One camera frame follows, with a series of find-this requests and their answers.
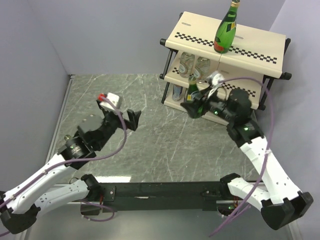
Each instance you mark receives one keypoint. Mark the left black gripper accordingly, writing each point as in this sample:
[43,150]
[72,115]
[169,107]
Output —
[132,122]

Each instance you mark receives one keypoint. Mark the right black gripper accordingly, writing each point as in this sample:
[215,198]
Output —
[191,107]

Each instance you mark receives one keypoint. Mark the green Perrier bottle tall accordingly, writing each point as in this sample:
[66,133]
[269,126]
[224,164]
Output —
[193,94]

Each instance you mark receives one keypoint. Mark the light blue drink can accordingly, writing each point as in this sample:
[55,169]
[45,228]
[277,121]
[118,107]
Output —
[177,92]

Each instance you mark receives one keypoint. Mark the clear glass bottle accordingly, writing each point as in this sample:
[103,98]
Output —
[201,69]
[186,64]

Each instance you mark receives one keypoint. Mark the green Perrier bottle front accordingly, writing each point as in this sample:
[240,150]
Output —
[226,31]

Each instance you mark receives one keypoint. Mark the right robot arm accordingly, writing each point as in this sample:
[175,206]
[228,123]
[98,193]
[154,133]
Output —
[282,202]

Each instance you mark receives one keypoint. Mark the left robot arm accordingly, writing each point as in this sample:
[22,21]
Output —
[21,206]

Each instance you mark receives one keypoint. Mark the beige checkered shelf rack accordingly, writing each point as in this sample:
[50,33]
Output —
[254,53]

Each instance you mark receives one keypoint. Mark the black base beam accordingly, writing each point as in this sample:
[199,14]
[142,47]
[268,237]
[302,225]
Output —
[150,196]

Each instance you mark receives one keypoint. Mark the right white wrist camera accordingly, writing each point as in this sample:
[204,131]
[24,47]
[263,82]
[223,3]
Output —
[214,80]

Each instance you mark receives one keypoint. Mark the aluminium frame rail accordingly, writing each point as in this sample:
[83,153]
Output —
[39,131]

